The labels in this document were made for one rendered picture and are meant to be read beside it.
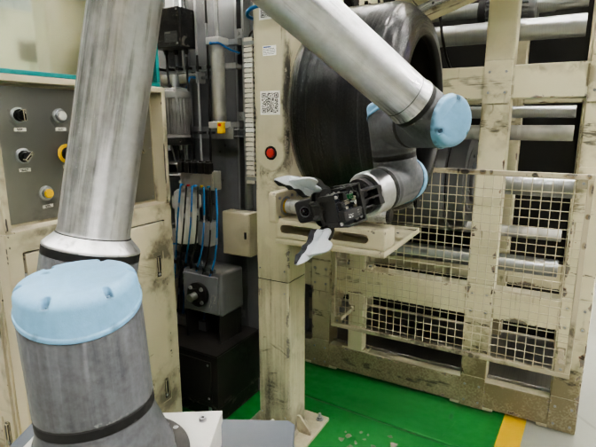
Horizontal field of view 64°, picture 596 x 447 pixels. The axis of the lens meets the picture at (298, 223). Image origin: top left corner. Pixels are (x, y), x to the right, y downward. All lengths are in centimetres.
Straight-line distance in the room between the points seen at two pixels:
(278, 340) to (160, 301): 43
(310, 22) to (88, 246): 47
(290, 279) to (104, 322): 109
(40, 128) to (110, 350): 88
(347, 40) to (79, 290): 51
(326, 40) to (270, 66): 83
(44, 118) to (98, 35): 65
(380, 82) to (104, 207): 47
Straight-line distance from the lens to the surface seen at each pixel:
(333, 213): 84
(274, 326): 172
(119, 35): 79
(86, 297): 61
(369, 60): 78
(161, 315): 169
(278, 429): 96
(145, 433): 69
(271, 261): 164
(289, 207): 147
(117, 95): 78
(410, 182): 98
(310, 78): 127
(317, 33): 76
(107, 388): 64
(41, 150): 141
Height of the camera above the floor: 116
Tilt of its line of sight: 12 degrees down
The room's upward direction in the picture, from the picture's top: straight up
